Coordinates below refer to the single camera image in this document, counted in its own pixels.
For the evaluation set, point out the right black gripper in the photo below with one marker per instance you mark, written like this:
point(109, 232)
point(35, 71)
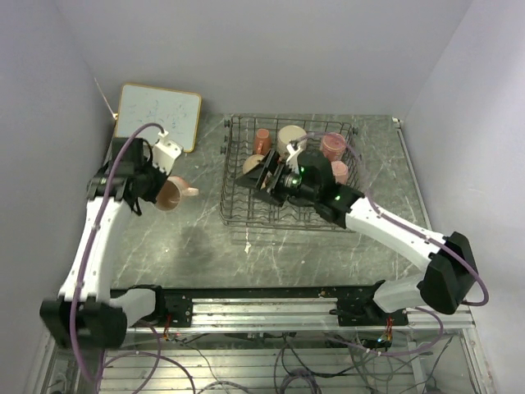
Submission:
point(256, 177)

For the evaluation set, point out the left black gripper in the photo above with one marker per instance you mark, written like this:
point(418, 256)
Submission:
point(152, 194)

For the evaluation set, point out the pale pink mug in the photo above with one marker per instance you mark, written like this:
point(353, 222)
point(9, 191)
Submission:
point(173, 191)

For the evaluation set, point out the tan round stoneware mug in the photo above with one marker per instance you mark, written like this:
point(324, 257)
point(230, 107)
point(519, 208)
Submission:
point(251, 162)

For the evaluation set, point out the small salmon dotted mug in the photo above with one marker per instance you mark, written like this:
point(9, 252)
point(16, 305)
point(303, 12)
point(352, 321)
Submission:
point(262, 142)

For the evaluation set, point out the large cream floral mug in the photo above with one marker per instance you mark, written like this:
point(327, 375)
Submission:
point(285, 135)

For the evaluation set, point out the pink hexagonal mug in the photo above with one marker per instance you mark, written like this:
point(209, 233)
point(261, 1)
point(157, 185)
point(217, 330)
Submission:
point(340, 171)

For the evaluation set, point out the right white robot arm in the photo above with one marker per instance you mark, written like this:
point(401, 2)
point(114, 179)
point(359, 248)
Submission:
point(446, 263)

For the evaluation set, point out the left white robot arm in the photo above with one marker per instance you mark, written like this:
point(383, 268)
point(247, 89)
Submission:
point(85, 314)

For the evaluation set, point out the pink patterned mug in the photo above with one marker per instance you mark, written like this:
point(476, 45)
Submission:
point(333, 146)

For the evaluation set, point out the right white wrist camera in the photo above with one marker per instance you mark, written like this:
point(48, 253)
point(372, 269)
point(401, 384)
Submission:
point(293, 148)

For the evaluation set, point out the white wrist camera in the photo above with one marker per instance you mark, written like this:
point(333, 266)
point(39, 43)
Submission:
point(293, 148)
point(165, 153)

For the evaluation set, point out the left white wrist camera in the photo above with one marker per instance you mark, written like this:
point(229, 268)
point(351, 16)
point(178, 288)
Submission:
point(165, 153)

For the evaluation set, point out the dark wire dish rack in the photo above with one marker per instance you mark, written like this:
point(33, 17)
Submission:
point(239, 207)

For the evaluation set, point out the white whiteboard with wooden frame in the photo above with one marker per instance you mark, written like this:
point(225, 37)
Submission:
point(178, 112)

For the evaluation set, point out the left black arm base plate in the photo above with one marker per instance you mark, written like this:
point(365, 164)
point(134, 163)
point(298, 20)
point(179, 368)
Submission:
point(178, 309)

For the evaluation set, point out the aluminium frame rail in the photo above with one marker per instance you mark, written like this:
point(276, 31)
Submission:
point(264, 315)

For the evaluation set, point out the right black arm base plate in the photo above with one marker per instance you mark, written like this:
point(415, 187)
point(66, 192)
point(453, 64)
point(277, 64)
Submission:
point(355, 307)

